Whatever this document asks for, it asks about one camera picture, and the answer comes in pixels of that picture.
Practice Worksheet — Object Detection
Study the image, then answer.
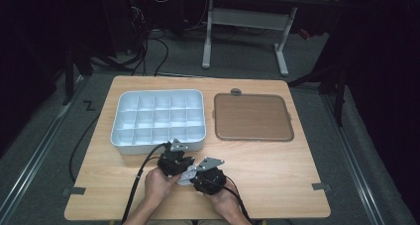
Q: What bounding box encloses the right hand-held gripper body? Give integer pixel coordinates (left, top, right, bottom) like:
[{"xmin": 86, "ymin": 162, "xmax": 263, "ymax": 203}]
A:
[{"xmin": 196, "ymin": 157, "xmax": 228, "ymax": 195}]

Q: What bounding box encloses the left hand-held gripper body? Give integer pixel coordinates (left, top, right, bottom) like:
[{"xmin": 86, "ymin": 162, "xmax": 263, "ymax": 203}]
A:
[{"xmin": 157, "ymin": 138, "xmax": 190, "ymax": 177}]

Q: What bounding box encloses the white sock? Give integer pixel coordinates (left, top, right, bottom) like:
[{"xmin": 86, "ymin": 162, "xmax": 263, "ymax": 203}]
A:
[{"xmin": 176, "ymin": 165, "xmax": 200, "ymax": 186}]

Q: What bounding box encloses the white divided storage box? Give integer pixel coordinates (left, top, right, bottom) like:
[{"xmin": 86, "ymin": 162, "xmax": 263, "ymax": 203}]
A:
[{"xmin": 110, "ymin": 88, "xmax": 207, "ymax": 156}]

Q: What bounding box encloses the person's right hand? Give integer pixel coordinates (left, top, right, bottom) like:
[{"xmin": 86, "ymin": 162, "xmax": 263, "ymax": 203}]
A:
[{"xmin": 203, "ymin": 180, "xmax": 243, "ymax": 217}]

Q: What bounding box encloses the person's left hand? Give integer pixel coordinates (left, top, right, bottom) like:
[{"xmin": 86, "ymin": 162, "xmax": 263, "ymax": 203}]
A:
[{"xmin": 144, "ymin": 167, "xmax": 182, "ymax": 203}]

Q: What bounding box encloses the brown tray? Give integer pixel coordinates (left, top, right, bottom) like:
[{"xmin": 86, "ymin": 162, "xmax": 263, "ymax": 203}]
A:
[{"xmin": 212, "ymin": 92, "xmax": 295, "ymax": 143}]

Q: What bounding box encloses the grey tape strip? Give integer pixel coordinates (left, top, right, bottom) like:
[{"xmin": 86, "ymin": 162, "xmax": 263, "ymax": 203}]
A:
[
  {"xmin": 62, "ymin": 186, "xmax": 87, "ymax": 196},
  {"xmin": 311, "ymin": 182, "xmax": 332, "ymax": 191}
]

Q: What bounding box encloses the black metal stand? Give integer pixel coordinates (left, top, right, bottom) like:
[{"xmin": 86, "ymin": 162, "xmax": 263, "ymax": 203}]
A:
[
  {"xmin": 287, "ymin": 62, "xmax": 349, "ymax": 127},
  {"xmin": 61, "ymin": 43, "xmax": 97, "ymax": 107}
]

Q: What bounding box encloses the dark equipment cabinet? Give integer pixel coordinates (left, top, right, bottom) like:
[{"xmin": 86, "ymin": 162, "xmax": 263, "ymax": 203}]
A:
[{"xmin": 100, "ymin": 0, "xmax": 150, "ymax": 56}]

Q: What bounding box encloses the white-framed wooden desk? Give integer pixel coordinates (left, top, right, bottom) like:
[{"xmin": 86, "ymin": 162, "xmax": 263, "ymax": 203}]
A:
[{"xmin": 199, "ymin": 0, "xmax": 341, "ymax": 77}]

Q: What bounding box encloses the red object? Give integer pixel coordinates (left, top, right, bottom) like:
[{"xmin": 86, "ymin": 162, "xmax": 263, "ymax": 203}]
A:
[{"xmin": 297, "ymin": 28, "xmax": 312, "ymax": 41}]

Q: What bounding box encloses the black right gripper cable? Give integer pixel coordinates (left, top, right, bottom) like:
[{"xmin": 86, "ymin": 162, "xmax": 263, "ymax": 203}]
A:
[{"xmin": 211, "ymin": 175, "xmax": 253, "ymax": 225}]

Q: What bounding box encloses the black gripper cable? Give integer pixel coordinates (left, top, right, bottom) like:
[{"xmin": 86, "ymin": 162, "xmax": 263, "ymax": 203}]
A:
[
  {"xmin": 211, "ymin": 175, "xmax": 253, "ymax": 225},
  {"xmin": 68, "ymin": 114, "xmax": 168, "ymax": 225}
]

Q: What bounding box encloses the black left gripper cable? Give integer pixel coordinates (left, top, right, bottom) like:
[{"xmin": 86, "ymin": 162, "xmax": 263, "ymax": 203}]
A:
[{"xmin": 68, "ymin": 114, "xmax": 168, "ymax": 225}]

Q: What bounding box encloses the black floor cable bundle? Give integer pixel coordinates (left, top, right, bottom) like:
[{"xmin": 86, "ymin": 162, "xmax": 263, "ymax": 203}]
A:
[{"xmin": 92, "ymin": 6, "xmax": 170, "ymax": 77}]

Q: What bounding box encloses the metal floor rail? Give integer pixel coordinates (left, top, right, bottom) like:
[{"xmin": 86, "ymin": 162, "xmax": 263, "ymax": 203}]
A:
[
  {"xmin": 0, "ymin": 75, "xmax": 86, "ymax": 219},
  {"xmin": 320, "ymin": 93, "xmax": 386, "ymax": 225}
]

